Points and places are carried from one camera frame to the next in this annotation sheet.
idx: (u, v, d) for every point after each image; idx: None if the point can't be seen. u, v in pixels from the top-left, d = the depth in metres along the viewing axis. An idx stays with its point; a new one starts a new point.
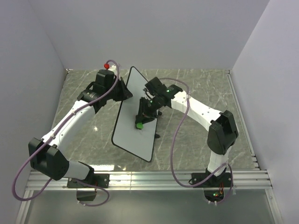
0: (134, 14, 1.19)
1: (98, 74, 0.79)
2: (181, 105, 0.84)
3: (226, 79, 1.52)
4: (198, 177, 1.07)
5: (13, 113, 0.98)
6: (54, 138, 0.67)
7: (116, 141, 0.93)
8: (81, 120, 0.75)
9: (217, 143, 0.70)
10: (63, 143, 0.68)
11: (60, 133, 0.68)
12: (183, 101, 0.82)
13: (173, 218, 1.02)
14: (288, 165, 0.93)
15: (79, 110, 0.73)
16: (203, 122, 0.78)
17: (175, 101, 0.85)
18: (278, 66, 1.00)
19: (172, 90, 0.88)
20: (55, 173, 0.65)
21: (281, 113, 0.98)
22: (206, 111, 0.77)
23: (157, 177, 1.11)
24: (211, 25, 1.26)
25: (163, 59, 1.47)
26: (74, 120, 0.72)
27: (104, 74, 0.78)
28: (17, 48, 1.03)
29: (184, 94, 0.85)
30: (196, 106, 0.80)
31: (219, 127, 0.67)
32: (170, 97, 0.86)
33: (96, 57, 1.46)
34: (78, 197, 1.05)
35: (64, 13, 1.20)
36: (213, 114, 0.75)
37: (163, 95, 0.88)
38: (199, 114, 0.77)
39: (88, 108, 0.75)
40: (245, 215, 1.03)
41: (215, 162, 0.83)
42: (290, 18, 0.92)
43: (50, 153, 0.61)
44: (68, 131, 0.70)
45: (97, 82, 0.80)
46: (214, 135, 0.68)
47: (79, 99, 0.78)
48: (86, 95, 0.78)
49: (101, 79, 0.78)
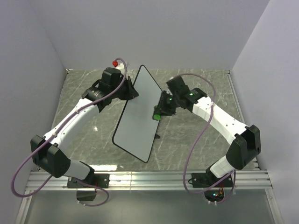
0: (134, 13, 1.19)
1: (105, 72, 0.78)
2: (203, 112, 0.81)
3: (226, 79, 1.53)
4: (198, 177, 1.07)
5: (12, 114, 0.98)
6: (56, 137, 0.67)
7: (117, 141, 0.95)
8: (84, 119, 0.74)
9: (238, 158, 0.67)
10: (64, 142, 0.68)
11: (62, 132, 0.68)
12: (206, 108, 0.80)
13: (172, 218, 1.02)
14: (289, 166, 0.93)
15: (82, 109, 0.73)
16: (225, 134, 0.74)
17: (198, 107, 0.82)
18: (278, 66, 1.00)
19: (195, 94, 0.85)
20: (56, 171, 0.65)
21: (282, 113, 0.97)
22: (231, 122, 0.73)
23: (157, 177, 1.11)
24: (211, 25, 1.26)
25: (163, 59, 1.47)
26: (77, 118, 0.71)
27: (111, 73, 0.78)
28: (17, 48, 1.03)
29: (208, 100, 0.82)
30: (220, 115, 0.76)
31: (244, 142, 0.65)
32: (193, 102, 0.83)
33: (96, 57, 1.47)
34: (78, 197, 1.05)
35: (64, 14, 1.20)
36: (238, 127, 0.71)
37: (187, 98, 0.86)
38: (223, 125, 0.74)
39: (91, 107, 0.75)
40: (245, 215, 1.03)
41: (222, 167, 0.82)
42: (290, 19, 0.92)
43: (51, 151, 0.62)
44: (71, 130, 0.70)
45: (103, 80, 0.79)
46: (237, 150, 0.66)
47: (84, 97, 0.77)
48: (91, 93, 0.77)
49: (107, 77, 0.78)
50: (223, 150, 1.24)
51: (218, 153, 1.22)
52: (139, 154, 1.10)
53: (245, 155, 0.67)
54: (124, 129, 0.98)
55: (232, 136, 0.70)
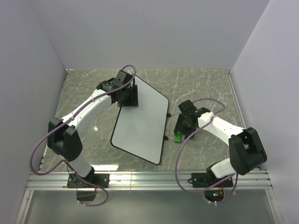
0: (134, 14, 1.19)
1: (120, 72, 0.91)
2: (205, 122, 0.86)
3: (226, 79, 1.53)
4: (198, 177, 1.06)
5: (12, 114, 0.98)
6: (74, 120, 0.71)
7: (115, 141, 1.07)
8: (98, 108, 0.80)
9: (238, 159, 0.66)
10: (80, 126, 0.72)
11: (79, 116, 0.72)
12: (207, 119, 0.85)
13: (172, 218, 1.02)
14: (289, 166, 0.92)
15: (98, 98, 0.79)
16: (225, 137, 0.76)
17: (201, 119, 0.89)
18: (278, 66, 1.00)
19: (200, 111, 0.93)
20: (69, 153, 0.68)
21: (282, 112, 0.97)
22: (229, 127, 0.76)
23: (157, 177, 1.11)
24: (211, 26, 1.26)
25: (163, 59, 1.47)
26: (92, 105, 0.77)
27: (125, 73, 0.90)
28: (17, 49, 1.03)
29: (210, 113, 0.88)
30: (219, 122, 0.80)
31: (239, 140, 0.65)
32: (198, 116, 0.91)
33: (96, 57, 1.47)
34: (78, 197, 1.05)
35: (64, 14, 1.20)
36: (235, 129, 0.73)
37: (192, 115, 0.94)
38: (221, 129, 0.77)
39: (105, 97, 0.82)
40: (245, 215, 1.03)
41: (224, 170, 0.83)
42: (290, 19, 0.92)
43: (68, 132, 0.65)
44: (87, 115, 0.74)
45: (117, 78, 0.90)
46: (234, 149, 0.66)
47: (98, 88, 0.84)
48: (105, 85, 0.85)
49: (122, 75, 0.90)
50: (223, 150, 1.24)
51: (218, 153, 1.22)
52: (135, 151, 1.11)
53: (245, 155, 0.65)
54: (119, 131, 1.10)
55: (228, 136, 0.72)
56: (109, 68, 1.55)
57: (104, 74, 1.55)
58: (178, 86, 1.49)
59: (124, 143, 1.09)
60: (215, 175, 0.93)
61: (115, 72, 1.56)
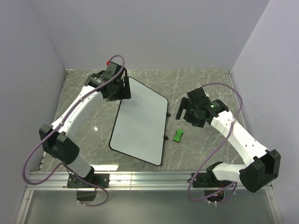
0: (134, 14, 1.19)
1: (110, 64, 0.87)
2: (223, 127, 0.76)
3: (226, 79, 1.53)
4: (198, 177, 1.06)
5: (12, 114, 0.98)
6: (63, 125, 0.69)
7: (114, 146, 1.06)
8: (89, 106, 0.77)
9: (252, 180, 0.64)
10: (71, 130, 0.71)
11: (68, 120, 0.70)
12: (226, 123, 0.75)
13: (173, 218, 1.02)
14: (288, 166, 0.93)
15: (87, 97, 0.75)
16: (243, 153, 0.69)
17: (218, 120, 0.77)
18: (278, 66, 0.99)
19: (217, 107, 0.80)
20: (66, 158, 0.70)
21: (282, 112, 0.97)
22: (251, 143, 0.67)
23: (157, 177, 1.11)
24: (210, 26, 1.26)
25: (163, 59, 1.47)
26: (82, 106, 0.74)
27: (116, 65, 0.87)
28: (17, 49, 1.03)
29: (229, 115, 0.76)
30: (241, 134, 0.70)
31: (263, 167, 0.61)
32: (214, 115, 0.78)
33: (96, 57, 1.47)
34: (78, 197, 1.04)
35: (64, 14, 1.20)
36: (259, 149, 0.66)
37: (206, 109, 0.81)
38: (242, 145, 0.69)
39: (95, 94, 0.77)
40: (245, 214, 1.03)
41: (227, 174, 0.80)
42: (291, 18, 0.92)
43: (60, 140, 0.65)
44: (77, 118, 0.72)
45: (107, 71, 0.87)
46: (253, 172, 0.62)
47: (87, 84, 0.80)
48: (93, 80, 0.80)
49: (112, 67, 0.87)
50: (223, 150, 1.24)
51: (218, 153, 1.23)
52: (131, 151, 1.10)
53: (260, 179, 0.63)
54: (121, 135, 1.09)
55: (251, 159, 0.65)
56: None
57: None
58: (178, 86, 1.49)
59: (125, 148, 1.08)
60: (215, 174, 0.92)
61: None
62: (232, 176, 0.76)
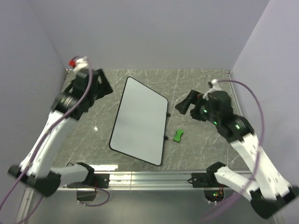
0: (134, 13, 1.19)
1: (79, 74, 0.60)
2: (247, 154, 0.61)
3: (226, 79, 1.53)
4: (198, 177, 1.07)
5: (12, 114, 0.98)
6: (32, 166, 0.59)
7: (114, 146, 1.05)
8: (60, 136, 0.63)
9: (268, 213, 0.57)
10: (44, 167, 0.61)
11: (37, 159, 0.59)
12: (251, 151, 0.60)
13: (172, 218, 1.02)
14: (288, 166, 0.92)
15: (53, 128, 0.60)
16: (262, 185, 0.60)
17: (242, 145, 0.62)
18: (278, 66, 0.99)
19: (244, 128, 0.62)
20: (47, 192, 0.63)
21: (282, 112, 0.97)
22: (274, 177, 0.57)
23: (157, 178, 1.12)
24: (210, 26, 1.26)
25: (163, 59, 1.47)
26: (51, 139, 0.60)
27: (86, 74, 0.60)
28: (17, 49, 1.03)
29: (255, 140, 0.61)
30: (265, 165, 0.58)
31: (284, 205, 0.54)
32: (239, 139, 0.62)
33: (96, 57, 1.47)
34: (78, 197, 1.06)
35: (63, 14, 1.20)
36: (281, 185, 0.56)
37: (228, 128, 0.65)
38: (265, 179, 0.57)
39: (63, 122, 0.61)
40: (245, 215, 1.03)
41: (230, 182, 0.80)
42: (290, 18, 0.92)
43: (31, 183, 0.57)
44: (46, 154, 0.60)
45: (76, 84, 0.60)
46: (273, 209, 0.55)
47: (53, 110, 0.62)
48: (61, 102, 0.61)
49: (81, 79, 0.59)
50: (223, 150, 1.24)
51: (218, 153, 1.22)
52: (131, 150, 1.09)
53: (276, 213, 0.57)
54: (121, 135, 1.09)
55: (272, 196, 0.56)
56: (109, 68, 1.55)
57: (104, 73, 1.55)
58: (178, 86, 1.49)
59: (125, 148, 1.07)
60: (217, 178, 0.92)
61: (115, 72, 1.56)
62: (235, 185, 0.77)
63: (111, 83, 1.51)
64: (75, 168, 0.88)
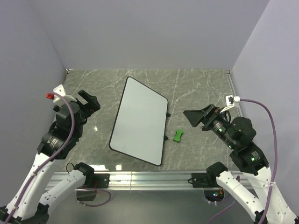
0: (133, 13, 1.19)
1: (59, 115, 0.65)
2: (259, 186, 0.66)
3: (226, 79, 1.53)
4: (198, 177, 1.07)
5: (12, 114, 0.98)
6: (18, 209, 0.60)
7: (114, 146, 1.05)
8: (46, 176, 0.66)
9: None
10: (29, 209, 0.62)
11: (23, 201, 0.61)
12: (264, 185, 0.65)
13: (172, 218, 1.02)
14: (288, 166, 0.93)
15: (40, 170, 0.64)
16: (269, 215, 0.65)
17: (256, 178, 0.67)
18: (278, 66, 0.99)
19: (258, 160, 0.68)
20: None
21: (282, 112, 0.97)
22: (283, 210, 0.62)
23: (157, 178, 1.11)
24: (210, 26, 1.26)
25: (163, 59, 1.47)
26: (37, 181, 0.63)
27: (66, 115, 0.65)
28: (17, 49, 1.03)
29: (269, 175, 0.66)
30: (275, 199, 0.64)
31: None
32: (253, 172, 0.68)
33: (96, 57, 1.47)
34: (78, 197, 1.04)
35: (63, 14, 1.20)
36: (289, 218, 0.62)
37: (243, 158, 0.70)
38: (274, 212, 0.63)
39: (49, 164, 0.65)
40: (245, 215, 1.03)
41: (232, 192, 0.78)
42: (291, 18, 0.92)
43: None
44: (33, 196, 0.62)
45: (59, 124, 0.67)
46: None
47: (40, 151, 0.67)
48: (46, 143, 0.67)
49: (62, 120, 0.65)
50: (223, 150, 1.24)
51: (218, 153, 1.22)
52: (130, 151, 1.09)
53: None
54: (120, 135, 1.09)
55: None
56: (109, 68, 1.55)
57: (104, 73, 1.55)
58: (178, 86, 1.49)
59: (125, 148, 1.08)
60: (217, 180, 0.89)
61: (115, 72, 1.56)
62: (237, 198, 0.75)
63: (111, 83, 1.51)
64: (65, 183, 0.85)
